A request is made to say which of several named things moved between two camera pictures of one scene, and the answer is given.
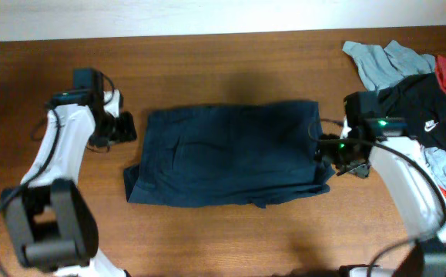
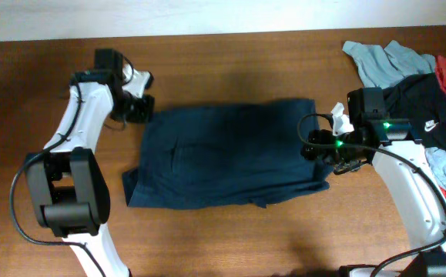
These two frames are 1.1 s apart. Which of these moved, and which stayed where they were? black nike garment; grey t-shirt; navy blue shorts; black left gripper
Moved: black left gripper
Stayed: black nike garment; navy blue shorts; grey t-shirt
